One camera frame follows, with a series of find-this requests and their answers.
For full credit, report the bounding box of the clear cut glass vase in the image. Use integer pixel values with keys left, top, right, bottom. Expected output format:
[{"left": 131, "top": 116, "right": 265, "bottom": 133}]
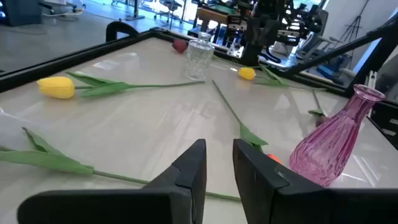
[{"left": 184, "top": 31, "right": 215, "bottom": 81}]

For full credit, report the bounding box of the black office chair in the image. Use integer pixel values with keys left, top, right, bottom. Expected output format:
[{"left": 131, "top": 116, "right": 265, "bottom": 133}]
[{"left": 154, "top": 0, "right": 184, "bottom": 24}]

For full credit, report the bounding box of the black metal table frame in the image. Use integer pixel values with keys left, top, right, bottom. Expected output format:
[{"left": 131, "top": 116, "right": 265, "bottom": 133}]
[{"left": 0, "top": 18, "right": 398, "bottom": 150}]

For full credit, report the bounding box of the black tripod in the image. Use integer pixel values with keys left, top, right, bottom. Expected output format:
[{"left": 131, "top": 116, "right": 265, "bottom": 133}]
[{"left": 338, "top": 0, "right": 371, "bottom": 44}]

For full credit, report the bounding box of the pink ribbed glass vase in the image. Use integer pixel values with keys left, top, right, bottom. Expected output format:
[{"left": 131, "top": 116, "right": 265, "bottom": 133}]
[{"left": 289, "top": 83, "right": 386, "bottom": 187}]

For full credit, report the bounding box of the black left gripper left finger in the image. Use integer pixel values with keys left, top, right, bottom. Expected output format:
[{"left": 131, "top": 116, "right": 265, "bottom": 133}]
[{"left": 17, "top": 138, "right": 208, "bottom": 224}]

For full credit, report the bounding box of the black frame clamp handle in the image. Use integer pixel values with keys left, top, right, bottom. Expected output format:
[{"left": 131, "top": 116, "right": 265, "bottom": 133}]
[{"left": 105, "top": 21, "right": 140, "bottom": 43}]

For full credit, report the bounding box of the wooden workbench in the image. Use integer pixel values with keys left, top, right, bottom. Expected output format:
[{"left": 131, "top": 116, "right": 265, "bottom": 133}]
[{"left": 195, "top": 6, "right": 231, "bottom": 32}]

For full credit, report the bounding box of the dark blue cabinet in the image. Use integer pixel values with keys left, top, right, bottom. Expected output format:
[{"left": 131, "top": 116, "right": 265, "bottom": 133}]
[{"left": 0, "top": 0, "right": 43, "bottom": 27}]

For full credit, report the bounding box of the orange artificial tulip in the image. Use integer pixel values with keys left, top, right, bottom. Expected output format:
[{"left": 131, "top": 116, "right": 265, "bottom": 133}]
[
  {"left": 211, "top": 79, "right": 282, "bottom": 165},
  {"left": 0, "top": 126, "right": 242, "bottom": 202}
]

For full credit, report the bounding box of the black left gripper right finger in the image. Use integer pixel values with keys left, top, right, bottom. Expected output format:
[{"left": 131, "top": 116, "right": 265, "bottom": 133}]
[{"left": 232, "top": 138, "right": 398, "bottom": 224}]

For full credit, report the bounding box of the yellow artificial tulip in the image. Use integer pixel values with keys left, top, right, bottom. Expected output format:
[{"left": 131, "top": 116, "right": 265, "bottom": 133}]
[
  {"left": 238, "top": 63, "right": 327, "bottom": 93},
  {"left": 36, "top": 70, "right": 206, "bottom": 100}
]

